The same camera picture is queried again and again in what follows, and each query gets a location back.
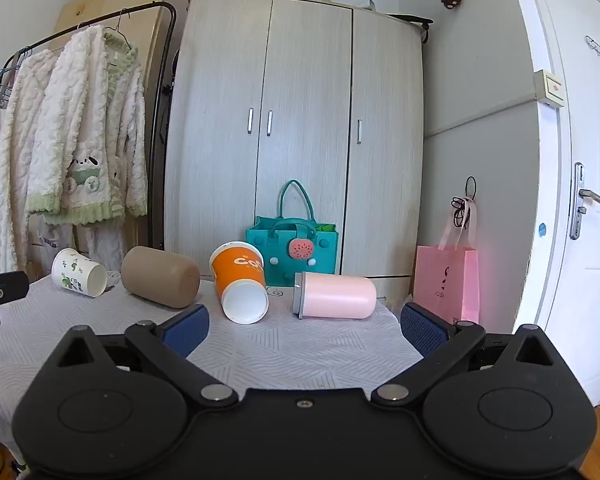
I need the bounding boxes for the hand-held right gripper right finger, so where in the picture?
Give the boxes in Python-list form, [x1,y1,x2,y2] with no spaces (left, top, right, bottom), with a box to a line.
[371,302,571,406]

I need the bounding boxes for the brown cup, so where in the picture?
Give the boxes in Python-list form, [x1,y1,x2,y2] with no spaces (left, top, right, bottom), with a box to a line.
[120,246,201,309]

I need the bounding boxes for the pink paper bag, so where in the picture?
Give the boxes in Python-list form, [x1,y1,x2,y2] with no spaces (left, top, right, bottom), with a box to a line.
[412,197,481,326]

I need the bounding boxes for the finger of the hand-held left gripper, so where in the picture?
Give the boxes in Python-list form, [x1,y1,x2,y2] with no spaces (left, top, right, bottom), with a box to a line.
[0,271,30,331]

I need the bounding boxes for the light wooden wardrobe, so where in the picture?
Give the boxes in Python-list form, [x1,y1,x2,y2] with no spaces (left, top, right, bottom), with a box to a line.
[162,0,426,306]

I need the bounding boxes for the silver door handle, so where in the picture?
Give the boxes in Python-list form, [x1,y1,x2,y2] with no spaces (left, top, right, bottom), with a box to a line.
[569,162,600,241]

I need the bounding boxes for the white patterned tablecloth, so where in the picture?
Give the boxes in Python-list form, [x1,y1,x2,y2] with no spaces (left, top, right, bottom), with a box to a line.
[0,267,426,466]

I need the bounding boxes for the white wall switch box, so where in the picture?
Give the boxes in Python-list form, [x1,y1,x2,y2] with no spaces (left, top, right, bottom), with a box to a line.
[532,69,567,109]

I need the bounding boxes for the black clothes rack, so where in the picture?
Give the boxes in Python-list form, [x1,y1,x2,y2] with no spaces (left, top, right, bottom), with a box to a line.
[2,2,178,261]

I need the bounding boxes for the white cup with green print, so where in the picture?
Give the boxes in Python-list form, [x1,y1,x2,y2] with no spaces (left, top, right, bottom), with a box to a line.
[51,248,108,298]

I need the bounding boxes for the fluffy white robe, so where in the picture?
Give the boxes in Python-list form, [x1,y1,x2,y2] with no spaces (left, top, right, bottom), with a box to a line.
[0,47,126,276]

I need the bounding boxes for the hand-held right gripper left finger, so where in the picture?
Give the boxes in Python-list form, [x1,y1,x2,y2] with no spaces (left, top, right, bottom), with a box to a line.
[40,304,238,406]

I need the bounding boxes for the fluffy white jacket green trim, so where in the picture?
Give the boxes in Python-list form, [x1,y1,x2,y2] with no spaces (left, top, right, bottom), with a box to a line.
[26,25,148,226]

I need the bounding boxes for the pink cup with grey rim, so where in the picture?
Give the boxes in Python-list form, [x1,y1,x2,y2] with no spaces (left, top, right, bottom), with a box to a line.
[292,271,377,320]

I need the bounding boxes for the teal felt handbag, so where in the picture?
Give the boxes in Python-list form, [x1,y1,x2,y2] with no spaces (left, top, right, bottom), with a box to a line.
[245,180,340,288]

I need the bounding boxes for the white door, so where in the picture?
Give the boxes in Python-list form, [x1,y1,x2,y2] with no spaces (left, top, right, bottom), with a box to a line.
[505,0,600,406]

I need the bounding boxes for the orange paper cup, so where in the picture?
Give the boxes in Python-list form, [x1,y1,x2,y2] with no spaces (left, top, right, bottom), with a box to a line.
[209,241,270,324]

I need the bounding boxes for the black cord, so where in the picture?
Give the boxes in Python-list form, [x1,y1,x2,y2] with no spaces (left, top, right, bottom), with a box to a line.
[451,176,478,229]

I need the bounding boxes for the black object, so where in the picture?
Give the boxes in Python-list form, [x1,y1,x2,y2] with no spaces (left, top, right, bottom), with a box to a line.
[370,0,435,43]

